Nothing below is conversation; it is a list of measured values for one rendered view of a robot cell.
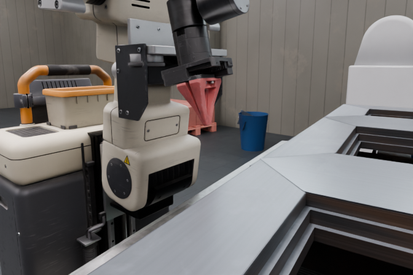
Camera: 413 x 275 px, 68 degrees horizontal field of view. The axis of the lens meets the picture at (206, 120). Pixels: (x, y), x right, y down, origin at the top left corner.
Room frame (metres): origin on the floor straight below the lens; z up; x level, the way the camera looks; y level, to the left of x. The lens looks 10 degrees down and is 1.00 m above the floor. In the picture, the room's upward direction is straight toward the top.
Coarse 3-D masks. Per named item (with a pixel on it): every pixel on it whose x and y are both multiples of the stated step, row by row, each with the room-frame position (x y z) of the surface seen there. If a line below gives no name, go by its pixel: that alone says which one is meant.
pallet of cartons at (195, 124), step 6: (180, 102) 4.90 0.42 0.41; (186, 102) 4.90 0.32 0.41; (192, 108) 4.34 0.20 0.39; (192, 114) 4.34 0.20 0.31; (192, 120) 4.34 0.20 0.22; (198, 120) 4.41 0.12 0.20; (192, 126) 4.38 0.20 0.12; (198, 126) 4.36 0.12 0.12; (204, 126) 4.45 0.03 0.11; (210, 126) 4.59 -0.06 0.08; (192, 132) 4.38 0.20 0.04; (198, 132) 4.36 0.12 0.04
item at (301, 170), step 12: (288, 156) 0.46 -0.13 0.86; (300, 156) 0.46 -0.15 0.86; (312, 156) 0.46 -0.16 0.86; (324, 156) 0.46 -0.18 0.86; (276, 168) 0.41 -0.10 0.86; (288, 168) 0.41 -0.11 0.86; (300, 168) 0.41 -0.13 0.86; (312, 168) 0.41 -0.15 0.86; (300, 180) 0.36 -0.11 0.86; (312, 180) 0.36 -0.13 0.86
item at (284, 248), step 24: (360, 144) 0.68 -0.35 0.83; (384, 144) 0.66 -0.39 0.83; (408, 144) 0.64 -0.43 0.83; (288, 216) 0.27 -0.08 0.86; (312, 216) 0.32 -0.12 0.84; (336, 216) 0.30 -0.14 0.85; (360, 216) 0.30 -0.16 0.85; (384, 216) 0.29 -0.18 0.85; (408, 216) 0.28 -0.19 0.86; (288, 240) 0.26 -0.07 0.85; (312, 240) 0.30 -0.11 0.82; (336, 240) 0.29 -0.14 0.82; (360, 240) 0.28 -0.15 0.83; (384, 240) 0.28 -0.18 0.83; (408, 240) 0.27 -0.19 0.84; (264, 264) 0.22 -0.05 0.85; (288, 264) 0.24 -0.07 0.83; (408, 264) 0.26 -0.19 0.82
